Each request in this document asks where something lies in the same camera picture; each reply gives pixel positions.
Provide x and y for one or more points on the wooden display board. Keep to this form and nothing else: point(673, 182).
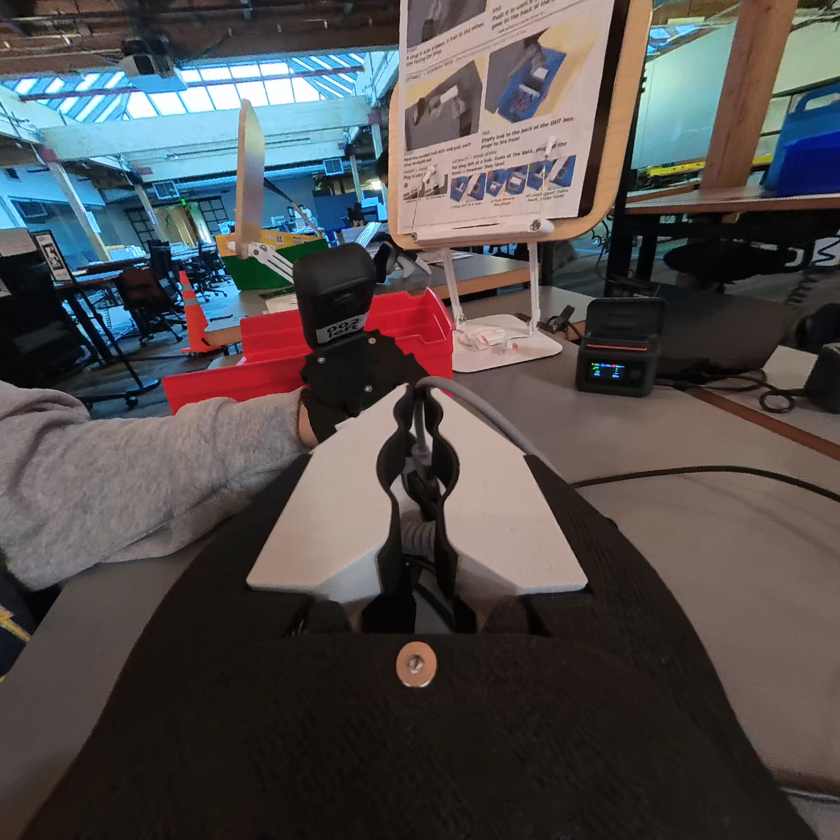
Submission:
point(623, 131)

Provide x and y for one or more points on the black framed sign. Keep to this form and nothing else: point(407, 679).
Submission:
point(51, 256)

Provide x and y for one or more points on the wooden desk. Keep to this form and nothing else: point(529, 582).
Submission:
point(722, 197)

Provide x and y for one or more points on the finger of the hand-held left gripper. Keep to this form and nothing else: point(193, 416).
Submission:
point(410, 262)
point(250, 177)

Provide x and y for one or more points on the red plastic bin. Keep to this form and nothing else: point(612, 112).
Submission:
point(262, 367)

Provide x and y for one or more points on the ceiling mounted camera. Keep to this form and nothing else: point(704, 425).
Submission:
point(151, 65)

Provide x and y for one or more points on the green plastic bin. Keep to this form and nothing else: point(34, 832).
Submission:
point(249, 279)

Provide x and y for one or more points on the wooden post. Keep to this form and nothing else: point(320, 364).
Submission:
point(748, 98)

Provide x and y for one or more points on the black power adapter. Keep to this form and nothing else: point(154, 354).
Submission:
point(827, 380)

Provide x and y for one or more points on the person's left forearm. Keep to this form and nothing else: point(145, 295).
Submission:
point(131, 472)

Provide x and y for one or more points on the grey flat device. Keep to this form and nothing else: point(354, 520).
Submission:
point(722, 328)

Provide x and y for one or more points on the blue plastic bin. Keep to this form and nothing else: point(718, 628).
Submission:
point(807, 157)

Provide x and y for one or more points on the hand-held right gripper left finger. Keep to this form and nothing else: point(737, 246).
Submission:
point(321, 525)

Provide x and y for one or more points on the person's left hand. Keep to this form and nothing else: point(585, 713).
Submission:
point(307, 426)

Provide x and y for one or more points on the black office chair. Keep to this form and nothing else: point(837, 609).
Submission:
point(722, 259)
point(141, 289)

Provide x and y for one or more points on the printed instruction sheet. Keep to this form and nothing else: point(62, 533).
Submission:
point(459, 164)

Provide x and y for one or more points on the black charging case with display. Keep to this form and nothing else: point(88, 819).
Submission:
point(620, 328)

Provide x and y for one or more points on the orange traffic cone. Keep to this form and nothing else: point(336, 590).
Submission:
point(195, 321)

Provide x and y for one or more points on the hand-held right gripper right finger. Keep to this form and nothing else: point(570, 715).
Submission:
point(512, 525)

